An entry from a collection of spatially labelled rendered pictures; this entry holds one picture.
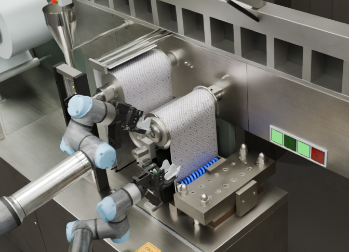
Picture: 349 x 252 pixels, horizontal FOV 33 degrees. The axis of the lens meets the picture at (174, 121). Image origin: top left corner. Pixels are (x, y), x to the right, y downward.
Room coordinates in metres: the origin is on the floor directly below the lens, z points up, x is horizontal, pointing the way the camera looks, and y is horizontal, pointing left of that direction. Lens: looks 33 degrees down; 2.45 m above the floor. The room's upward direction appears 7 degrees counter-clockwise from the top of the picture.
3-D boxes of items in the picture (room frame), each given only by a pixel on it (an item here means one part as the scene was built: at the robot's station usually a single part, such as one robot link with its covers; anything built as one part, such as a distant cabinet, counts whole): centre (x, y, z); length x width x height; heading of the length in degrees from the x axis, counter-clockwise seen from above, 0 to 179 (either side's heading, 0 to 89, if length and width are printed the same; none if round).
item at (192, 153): (1.82, -0.06, 1.11); 0.23 x 0.01 x 0.18; 129
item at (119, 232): (1.57, 0.26, 1.01); 0.11 x 0.08 x 0.11; 92
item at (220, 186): (1.75, -0.17, 1.00); 0.40 x 0.16 x 0.06; 129
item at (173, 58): (2.17, 0.00, 1.34); 0.07 x 0.07 x 0.07; 39
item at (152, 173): (1.67, 0.12, 1.12); 0.12 x 0.08 x 0.09; 129
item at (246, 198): (1.69, -0.24, 0.97); 0.10 x 0.03 x 0.11; 129
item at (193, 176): (1.80, -0.08, 1.03); 0.21 x 0.04 x 0.03; 129
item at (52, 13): (2.42, 0.44, 1.50); 0.14 x 0.14 x 0.06
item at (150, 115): (1.79, 0.07, 1.25); 0.15 x 0.01 x 0.15; 39
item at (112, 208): (1.57, 0.24, 1.11); 0.11 x 0.08 x 0.09; 129
